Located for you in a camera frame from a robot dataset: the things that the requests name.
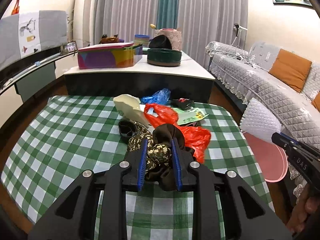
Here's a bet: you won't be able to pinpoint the red plastic bag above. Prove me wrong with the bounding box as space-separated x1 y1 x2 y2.
144 103 211 164

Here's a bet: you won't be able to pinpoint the camouflage and brown cloth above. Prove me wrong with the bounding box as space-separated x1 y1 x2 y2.
127 121 194 191

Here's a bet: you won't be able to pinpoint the white bubble wrap sheet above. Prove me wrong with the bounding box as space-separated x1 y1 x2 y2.
240 98 281 143

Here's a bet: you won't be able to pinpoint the green white wipes packet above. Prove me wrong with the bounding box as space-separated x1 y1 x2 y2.
172 107 208 126

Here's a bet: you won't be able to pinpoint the torn cream tissue box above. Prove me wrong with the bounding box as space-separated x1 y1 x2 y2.
113 94 150 127

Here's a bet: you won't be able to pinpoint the black red snack wrapper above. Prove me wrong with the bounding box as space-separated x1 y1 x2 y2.
171 98 194 111

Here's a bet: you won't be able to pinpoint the blue plastic bag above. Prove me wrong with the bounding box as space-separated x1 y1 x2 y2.
140 88 171 105

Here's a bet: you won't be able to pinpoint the pink plastic trash basin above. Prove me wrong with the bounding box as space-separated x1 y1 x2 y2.
243 132 288 183

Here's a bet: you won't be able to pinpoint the person's right hand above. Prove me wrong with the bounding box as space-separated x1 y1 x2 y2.
286 184 319 234

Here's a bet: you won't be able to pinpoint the orange cushion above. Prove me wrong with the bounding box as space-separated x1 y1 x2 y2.
268 49 312 93
311 94 320 111

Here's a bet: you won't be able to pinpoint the green checked tablecloth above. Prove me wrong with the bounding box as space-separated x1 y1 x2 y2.
1 96 272 239

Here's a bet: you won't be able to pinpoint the white coffee table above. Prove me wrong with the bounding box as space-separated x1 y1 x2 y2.
64 53 215 103

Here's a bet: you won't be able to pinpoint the grey quilted sofa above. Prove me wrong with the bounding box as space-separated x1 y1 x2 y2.
206 41 319 147

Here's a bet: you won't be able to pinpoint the dark green round tin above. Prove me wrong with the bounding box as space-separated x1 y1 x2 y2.
147 48 182 67

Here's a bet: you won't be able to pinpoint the colourful storage box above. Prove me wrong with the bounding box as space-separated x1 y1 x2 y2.
78 42 143 69

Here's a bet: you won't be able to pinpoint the black bowl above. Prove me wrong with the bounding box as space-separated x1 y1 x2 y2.
149 35 172 49

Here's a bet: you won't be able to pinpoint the stacked coloured bowls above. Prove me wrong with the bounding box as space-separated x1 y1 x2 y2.
134 34 150 48

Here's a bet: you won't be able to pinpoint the pink patterned basket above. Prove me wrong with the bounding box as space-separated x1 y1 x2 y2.
154 29 182 51

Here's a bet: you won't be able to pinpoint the brown teapot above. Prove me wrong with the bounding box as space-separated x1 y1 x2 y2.
99 34 120 44

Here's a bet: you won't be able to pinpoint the tv cabinet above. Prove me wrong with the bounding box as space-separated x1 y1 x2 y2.
1 51 78 125

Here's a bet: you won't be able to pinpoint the teal curtain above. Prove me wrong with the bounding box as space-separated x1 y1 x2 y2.
156 0 178 29

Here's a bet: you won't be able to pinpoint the grey curtains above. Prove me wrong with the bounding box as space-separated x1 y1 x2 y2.
94 0 248 67

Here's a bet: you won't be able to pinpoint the white air conditioner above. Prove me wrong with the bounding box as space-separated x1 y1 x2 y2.
73 0 96 49

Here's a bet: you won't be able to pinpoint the covered television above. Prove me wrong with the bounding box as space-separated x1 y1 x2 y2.
1 10 67 70

